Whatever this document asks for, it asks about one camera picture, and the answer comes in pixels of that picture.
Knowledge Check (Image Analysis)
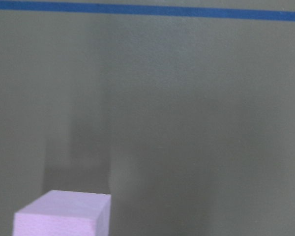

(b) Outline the pink foam block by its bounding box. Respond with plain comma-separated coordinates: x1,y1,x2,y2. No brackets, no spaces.
12,190,111,236

